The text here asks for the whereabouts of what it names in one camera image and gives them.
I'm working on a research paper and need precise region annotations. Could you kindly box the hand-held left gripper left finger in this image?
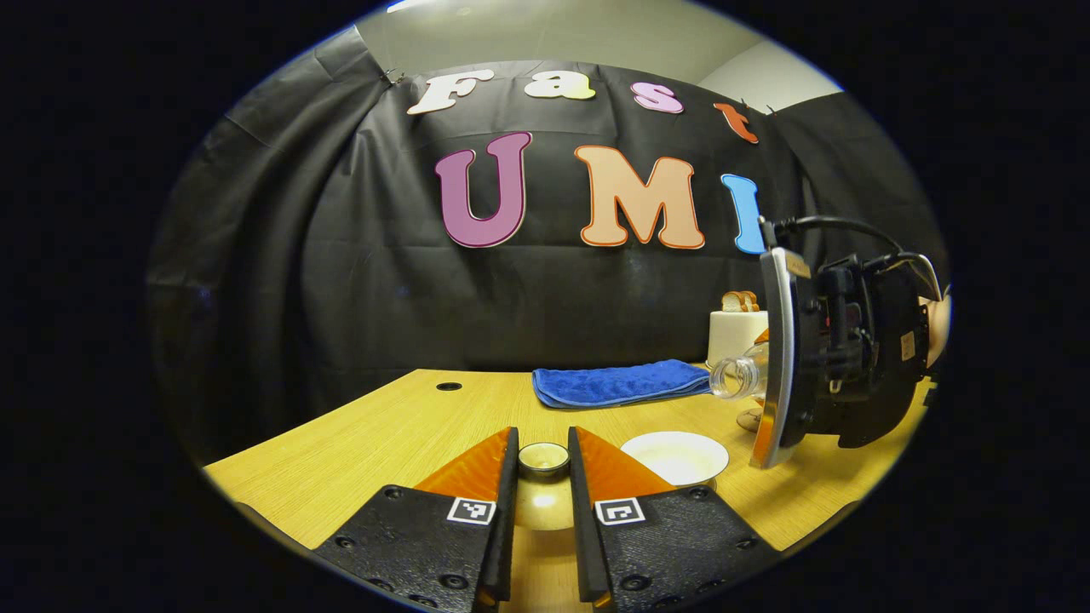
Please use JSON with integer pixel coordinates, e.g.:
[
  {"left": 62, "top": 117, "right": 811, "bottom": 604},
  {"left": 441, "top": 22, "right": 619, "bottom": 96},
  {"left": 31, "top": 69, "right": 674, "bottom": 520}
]
[{"left": 311, "top": 424, "right": 520, "bottom": 612}]

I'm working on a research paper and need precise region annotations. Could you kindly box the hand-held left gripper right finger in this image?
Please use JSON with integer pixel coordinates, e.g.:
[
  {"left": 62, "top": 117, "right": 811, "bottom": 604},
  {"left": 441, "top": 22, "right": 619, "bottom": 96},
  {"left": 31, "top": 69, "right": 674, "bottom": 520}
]
[{"left": 567, "top": 424, "right": 783, "bottom": 612}]

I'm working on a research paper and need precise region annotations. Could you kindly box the clear plastic water bottle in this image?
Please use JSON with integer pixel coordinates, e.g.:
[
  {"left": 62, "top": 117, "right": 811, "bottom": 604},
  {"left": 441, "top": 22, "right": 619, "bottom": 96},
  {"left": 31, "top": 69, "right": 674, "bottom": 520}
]
[{"left": 709, "top": 341, "right": 772, "bottom": 403}]

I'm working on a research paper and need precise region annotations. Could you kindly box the cream ceramic teacup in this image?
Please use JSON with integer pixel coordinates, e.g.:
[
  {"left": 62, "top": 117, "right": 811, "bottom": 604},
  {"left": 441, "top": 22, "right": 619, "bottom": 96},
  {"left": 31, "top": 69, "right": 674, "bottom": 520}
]
[{"left": 620, "top": 431, "right": 731, "bottom": 488}]

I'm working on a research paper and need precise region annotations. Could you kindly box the white toaster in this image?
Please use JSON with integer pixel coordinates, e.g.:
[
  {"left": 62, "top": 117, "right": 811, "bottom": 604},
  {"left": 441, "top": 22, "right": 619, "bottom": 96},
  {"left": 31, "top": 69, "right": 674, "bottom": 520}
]
[{"left": 707, "top": 308, "right": 772, "bottom": 369}]

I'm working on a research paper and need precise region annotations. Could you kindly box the blue folded towel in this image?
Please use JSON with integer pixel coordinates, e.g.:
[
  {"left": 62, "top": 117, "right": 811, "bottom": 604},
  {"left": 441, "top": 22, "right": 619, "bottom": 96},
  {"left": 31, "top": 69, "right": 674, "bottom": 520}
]
[{"left": 532, "top": 358, "right": 713, "bottom": 410}]

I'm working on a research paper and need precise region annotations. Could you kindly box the black backdrop cloth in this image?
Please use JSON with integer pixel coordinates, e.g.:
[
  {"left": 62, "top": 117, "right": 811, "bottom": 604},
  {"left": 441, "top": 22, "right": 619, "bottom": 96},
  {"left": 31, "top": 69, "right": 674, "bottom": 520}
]
[{"left": 145, "top": 26, "right": 950, "bottom": 465}]

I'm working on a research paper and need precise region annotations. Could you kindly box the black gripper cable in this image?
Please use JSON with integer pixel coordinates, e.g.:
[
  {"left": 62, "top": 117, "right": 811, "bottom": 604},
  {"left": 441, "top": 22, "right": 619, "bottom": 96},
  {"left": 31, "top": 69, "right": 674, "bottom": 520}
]
[{"left": 758, "top": 215, "right": 904, "bottom": 256}]

